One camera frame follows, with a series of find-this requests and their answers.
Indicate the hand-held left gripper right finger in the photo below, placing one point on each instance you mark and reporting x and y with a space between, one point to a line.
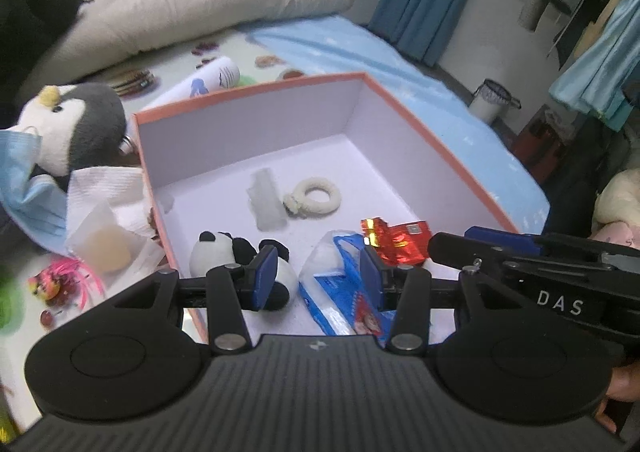
371 274

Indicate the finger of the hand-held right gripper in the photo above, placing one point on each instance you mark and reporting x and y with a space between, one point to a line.
452 249
505 238

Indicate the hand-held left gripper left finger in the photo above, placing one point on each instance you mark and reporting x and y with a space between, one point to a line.
262 279

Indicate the blue snack bag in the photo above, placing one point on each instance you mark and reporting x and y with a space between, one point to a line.
340 292

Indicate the red snack wrapper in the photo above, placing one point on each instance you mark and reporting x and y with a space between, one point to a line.
400 242

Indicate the panda plush toy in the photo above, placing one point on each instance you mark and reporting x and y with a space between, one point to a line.
225 252

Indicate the clear plastic piece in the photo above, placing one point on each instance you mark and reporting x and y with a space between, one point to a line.
267 202

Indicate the pink cardboard box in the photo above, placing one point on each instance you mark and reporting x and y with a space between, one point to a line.
280 152

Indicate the blue face mask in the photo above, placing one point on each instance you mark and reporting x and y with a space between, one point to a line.
27 192

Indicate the person's right hand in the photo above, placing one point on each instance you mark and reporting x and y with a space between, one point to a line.
622 392

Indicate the red stool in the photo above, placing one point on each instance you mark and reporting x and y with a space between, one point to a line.
542 144

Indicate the cream plush cushion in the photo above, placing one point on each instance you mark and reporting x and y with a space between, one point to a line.
620 202

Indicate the white trash bin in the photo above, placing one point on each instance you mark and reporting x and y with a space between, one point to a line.
492 101

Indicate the clear bag with beige pad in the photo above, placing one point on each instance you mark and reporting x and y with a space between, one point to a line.
112 244

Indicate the food print mat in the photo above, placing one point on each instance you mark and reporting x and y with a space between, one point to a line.
75 322

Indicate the light blue hanging cloth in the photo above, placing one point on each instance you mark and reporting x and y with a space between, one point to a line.
595 62

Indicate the pink tasselled toy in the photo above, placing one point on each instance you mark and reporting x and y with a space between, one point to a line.
60 279

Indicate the white and blue tube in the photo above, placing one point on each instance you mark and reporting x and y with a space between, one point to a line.
210 77

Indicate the grey penguin plush toy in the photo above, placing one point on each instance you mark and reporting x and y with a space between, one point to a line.
75 127

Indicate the black jacket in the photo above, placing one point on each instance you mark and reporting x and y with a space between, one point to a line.
30 27

